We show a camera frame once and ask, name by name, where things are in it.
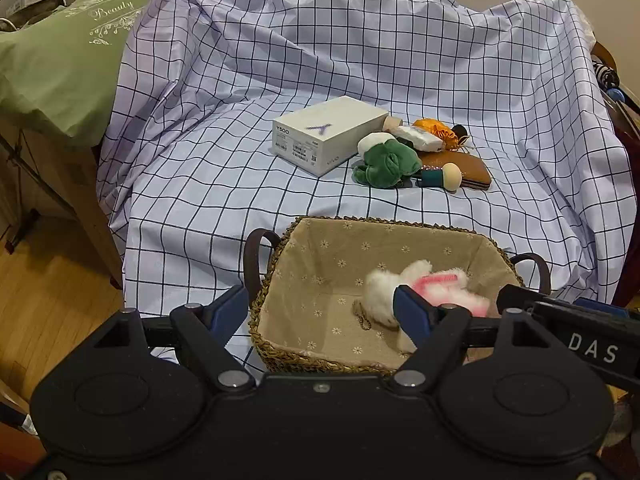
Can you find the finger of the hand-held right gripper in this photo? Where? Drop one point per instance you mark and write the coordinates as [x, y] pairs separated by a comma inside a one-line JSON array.
[[600, 306], [515, 296]]

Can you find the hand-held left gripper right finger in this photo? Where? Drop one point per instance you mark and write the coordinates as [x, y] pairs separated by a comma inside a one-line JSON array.
[[411, 312]]

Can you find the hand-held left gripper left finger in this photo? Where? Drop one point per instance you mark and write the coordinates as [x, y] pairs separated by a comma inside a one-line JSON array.
[[231, 310]]

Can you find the white plush toy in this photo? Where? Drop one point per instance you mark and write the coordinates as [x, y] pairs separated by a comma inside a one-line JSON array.
[[382, 295]]

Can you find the woven basket with fabric lining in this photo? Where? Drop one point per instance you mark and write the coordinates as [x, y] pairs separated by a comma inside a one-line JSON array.
[[320, 270]]

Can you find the green plush frog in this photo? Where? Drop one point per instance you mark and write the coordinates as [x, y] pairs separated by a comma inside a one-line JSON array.
[[390, 162]]

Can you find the orange embroidered pouch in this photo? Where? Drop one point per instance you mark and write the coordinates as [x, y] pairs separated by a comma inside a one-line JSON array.
[[430, 125]]

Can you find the brown leather wallet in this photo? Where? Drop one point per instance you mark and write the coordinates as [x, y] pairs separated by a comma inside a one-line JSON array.
[[472, 167]]

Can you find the beige head makeup brush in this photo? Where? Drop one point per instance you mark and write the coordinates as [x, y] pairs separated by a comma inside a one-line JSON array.
[[450, 176]]

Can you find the white tissue packet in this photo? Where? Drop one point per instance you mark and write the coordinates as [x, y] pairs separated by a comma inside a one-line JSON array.
[[417, 137]]

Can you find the wooden chair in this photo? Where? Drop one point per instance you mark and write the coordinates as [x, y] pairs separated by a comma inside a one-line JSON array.
[[625, 125]]

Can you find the beige makeup sponge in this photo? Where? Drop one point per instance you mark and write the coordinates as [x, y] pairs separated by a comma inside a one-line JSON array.
[[392, 122]]

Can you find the white cardboard box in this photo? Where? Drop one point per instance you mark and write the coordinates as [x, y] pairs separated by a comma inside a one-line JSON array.
[[325, 135]]

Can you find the checked pale bed sheet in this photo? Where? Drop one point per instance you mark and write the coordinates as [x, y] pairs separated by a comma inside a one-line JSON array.
[[250, 85]]

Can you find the black and white patterned object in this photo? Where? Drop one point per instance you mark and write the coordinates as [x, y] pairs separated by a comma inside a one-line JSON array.
[[605, 75]]

